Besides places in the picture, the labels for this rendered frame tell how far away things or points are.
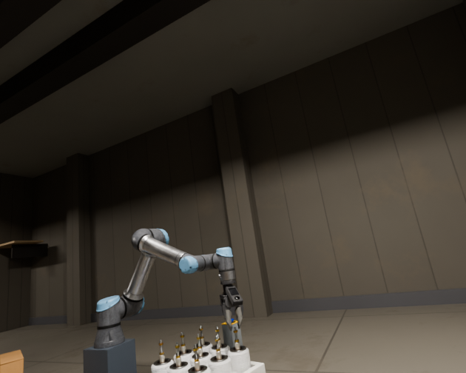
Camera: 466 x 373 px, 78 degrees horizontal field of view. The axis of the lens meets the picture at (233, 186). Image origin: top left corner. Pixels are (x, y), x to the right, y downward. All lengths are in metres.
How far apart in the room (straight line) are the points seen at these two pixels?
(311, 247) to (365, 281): 0.60
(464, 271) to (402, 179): 0.93
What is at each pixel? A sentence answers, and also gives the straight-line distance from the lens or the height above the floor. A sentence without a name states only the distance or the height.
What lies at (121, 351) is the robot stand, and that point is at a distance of 1.79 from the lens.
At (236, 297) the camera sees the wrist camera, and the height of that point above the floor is 0.48.
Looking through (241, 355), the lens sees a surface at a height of 0.24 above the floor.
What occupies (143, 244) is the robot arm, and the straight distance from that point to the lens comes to 1.55.
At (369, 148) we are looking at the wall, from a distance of 3.32.
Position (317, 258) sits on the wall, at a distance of 3.27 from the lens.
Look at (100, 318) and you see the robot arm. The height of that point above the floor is 0.44.
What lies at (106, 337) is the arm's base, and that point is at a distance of 1.78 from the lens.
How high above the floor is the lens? 0.65
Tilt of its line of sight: 14 degrees up
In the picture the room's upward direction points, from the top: 8 degrees counter-clockwise
